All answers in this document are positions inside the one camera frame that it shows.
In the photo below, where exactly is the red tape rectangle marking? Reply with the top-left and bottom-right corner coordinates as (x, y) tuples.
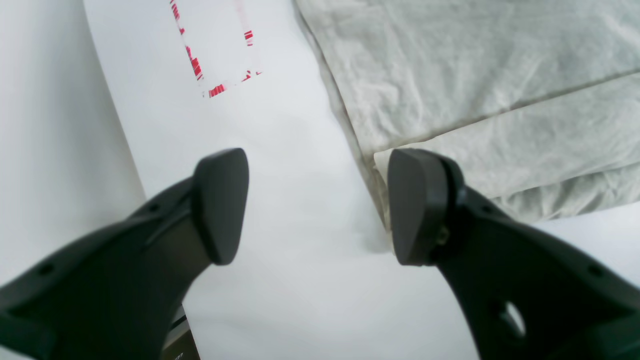
(168, 0), (264, 99)

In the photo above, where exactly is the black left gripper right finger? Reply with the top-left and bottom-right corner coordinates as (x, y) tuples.
(387, 148), (640, 360)

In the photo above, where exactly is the beige grey t-shirt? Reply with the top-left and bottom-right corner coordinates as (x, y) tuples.
(295, 0), (640, 230)

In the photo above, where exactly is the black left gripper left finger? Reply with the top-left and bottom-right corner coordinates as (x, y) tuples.
(0, 148), (250, 360)

